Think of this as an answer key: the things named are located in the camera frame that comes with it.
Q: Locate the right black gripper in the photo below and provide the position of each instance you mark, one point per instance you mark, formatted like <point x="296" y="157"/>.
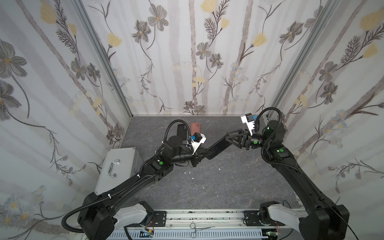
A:
<point x="245" y="141"/>

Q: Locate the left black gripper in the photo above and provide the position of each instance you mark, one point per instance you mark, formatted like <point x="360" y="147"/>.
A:
<point x="195" y="157"/>

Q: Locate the black phone face down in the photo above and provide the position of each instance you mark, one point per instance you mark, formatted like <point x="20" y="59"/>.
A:
<point x="218" y="147"/>

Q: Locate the pink phone case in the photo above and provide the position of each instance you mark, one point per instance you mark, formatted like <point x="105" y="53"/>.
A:
<point x="195" y="128"/>

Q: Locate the black phone case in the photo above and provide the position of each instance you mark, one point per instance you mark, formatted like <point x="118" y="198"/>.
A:
<point x="182" y="131"/>

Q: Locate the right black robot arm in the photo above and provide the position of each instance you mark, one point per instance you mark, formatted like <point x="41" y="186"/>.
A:
<point x="323" y="219"/>

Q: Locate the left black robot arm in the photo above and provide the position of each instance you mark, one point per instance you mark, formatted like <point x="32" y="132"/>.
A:
<point x="101" y="214"/>

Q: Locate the silver metal case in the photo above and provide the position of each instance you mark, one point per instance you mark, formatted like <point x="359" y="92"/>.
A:
<point x="119" y="166"/>

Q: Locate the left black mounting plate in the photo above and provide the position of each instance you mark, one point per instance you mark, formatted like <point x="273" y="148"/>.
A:
<point x="159" y="219"/>

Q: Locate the black mounting plate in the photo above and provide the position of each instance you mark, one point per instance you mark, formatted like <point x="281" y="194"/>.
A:
<point x="159" y="219"/>
<point x="251" y="219"/>

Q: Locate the metal scissors forceps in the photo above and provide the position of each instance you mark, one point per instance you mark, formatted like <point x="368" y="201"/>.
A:
<point x="195" y="230"/>

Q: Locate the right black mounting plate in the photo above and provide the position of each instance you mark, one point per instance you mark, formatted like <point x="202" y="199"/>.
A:
<point x="251" y="219"/>

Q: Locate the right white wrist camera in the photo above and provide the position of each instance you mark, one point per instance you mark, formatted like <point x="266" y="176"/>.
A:
<point x="249" y="121"/>

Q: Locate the white slotted cable duct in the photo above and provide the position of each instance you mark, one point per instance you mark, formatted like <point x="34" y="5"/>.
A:
<point x="209" y="234"/>

